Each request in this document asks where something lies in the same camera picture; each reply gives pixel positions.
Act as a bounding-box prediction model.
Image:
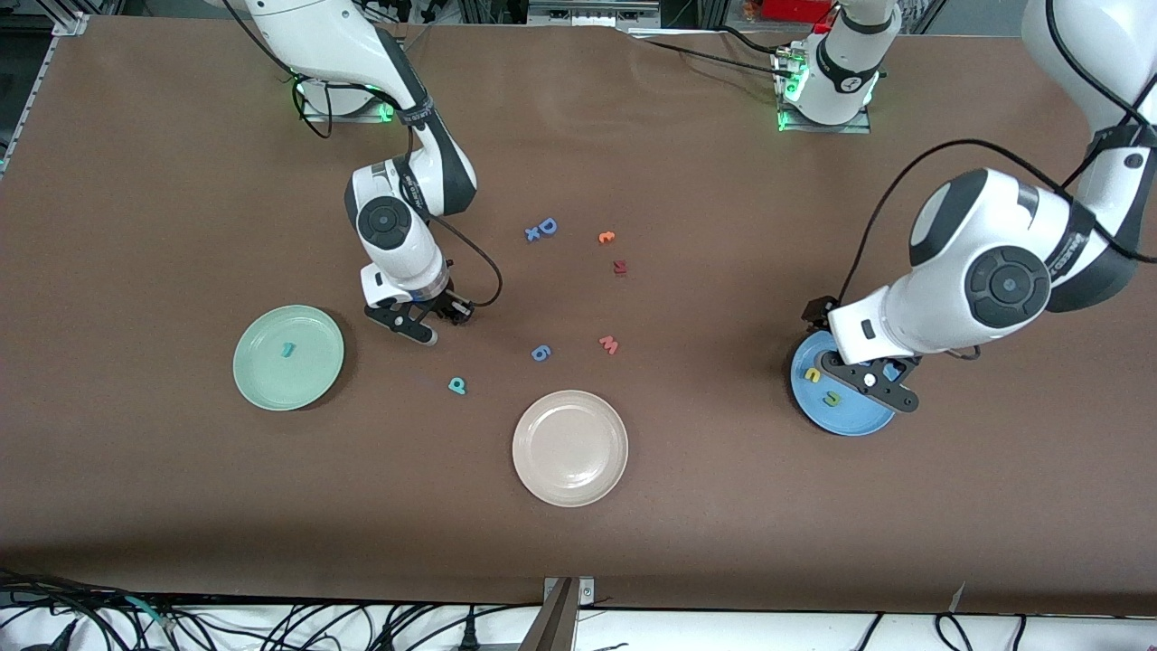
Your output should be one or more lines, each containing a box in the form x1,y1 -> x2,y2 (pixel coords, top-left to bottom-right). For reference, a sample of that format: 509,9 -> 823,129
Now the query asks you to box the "teal floor cable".
125,595 -> 177,631

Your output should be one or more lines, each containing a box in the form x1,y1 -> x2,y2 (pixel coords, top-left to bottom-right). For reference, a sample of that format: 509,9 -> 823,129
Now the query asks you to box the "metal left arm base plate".
776,47 -> 873,135

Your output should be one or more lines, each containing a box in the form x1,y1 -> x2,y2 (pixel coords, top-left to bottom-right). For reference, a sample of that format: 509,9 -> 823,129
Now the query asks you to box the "red box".
759,0 -> 837,24

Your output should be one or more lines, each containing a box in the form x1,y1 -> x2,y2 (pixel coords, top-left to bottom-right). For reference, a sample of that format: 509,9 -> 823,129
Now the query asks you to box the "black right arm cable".
221,0 -> 503,310

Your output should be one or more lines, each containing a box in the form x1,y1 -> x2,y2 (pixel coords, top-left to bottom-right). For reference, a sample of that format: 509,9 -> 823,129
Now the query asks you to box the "long aluminium frame rail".
0,11 -> 91,177

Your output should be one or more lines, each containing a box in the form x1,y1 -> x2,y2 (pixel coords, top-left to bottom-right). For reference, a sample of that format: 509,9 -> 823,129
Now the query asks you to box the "grey metal box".
529,0 -> 661,26

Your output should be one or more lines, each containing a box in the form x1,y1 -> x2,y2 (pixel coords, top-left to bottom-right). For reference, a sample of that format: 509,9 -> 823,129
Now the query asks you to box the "black table cable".
628,34 -> 796,82
714,24 -> 787,55

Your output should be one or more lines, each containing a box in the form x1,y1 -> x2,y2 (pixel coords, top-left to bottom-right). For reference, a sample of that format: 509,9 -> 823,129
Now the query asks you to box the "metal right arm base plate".
298,80 -> 400,123

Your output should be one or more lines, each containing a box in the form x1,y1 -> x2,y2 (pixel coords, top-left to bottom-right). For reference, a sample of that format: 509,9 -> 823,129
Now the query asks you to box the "brown table cover sheet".
0,16 -> 1157,618

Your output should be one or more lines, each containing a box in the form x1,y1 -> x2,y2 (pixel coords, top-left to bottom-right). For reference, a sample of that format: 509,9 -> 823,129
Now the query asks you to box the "blue plate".
790,330 -> 898,438

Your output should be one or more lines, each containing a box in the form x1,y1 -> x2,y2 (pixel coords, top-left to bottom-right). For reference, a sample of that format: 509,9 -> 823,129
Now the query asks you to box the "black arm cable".
836,0 -> 1157,308
221,0 -> 503,310

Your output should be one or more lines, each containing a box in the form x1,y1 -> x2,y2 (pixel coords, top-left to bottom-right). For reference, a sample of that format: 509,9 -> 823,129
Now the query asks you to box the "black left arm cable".
836,0 -> 1157,308

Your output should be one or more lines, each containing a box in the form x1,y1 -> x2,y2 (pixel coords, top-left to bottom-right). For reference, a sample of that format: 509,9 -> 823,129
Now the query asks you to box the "green plate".
232,305 -> 346,412

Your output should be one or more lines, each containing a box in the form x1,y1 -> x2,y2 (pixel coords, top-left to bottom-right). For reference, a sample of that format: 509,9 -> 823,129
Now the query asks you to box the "beige plate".
512,390 -> 630,508

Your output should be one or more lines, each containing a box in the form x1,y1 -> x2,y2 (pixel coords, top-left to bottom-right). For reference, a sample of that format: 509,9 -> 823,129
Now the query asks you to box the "metal table bracket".
520,577 -> 596,651

